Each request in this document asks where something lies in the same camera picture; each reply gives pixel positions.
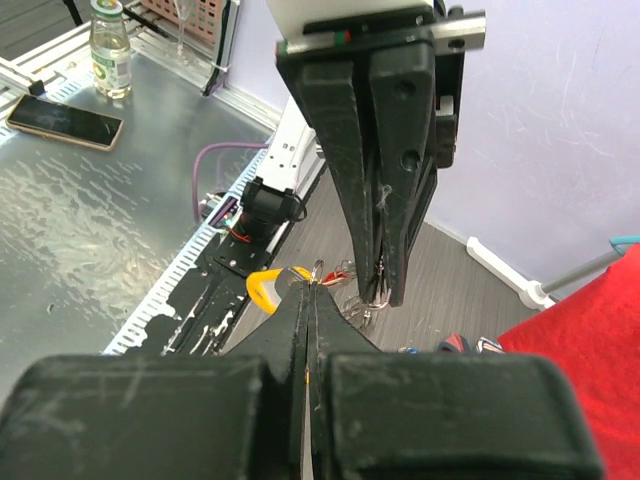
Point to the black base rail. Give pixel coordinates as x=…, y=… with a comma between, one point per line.
x=212, y=295

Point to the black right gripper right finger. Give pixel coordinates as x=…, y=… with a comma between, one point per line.
x=383, y=415

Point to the black smartphone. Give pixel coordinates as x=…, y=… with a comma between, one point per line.
x=62, y=122

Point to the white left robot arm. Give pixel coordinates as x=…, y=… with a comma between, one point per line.
x=272, y=197

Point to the dark red crumpled shirt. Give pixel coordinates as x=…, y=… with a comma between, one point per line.
x=457, y=344

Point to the key with yellow tag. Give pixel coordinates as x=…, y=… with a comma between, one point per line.
x=266, y=288

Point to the clear plastic bottle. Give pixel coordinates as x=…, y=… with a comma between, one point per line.
x=110, y=49

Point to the bright red shirt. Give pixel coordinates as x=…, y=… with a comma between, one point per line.
x=593, y=336

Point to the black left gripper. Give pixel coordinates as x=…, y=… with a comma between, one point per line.
x=406, y=82

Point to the pink slatted crate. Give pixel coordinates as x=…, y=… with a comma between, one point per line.
x=203, y=22

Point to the teal clothes hanger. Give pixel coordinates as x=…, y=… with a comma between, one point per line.
x=620, y=244

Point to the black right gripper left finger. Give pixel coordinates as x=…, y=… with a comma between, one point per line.
x=233, y=416

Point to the silver white clothes rack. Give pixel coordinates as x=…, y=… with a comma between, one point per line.
x=541, y=283

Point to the grey slotted cable duct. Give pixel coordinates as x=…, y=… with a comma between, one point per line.
x=133, y=333

